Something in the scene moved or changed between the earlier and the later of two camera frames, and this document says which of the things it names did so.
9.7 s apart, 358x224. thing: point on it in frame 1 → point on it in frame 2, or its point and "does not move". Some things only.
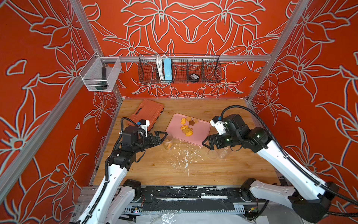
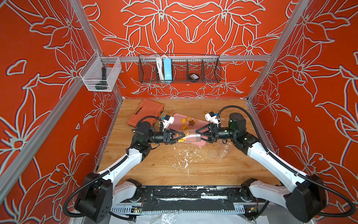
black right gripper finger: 203,142 → 209,133
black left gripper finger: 157,134 → 171,134
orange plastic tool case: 148,110 does not move
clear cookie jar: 223,153 does not move
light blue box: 168,69 does not move
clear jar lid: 212,154 does not move
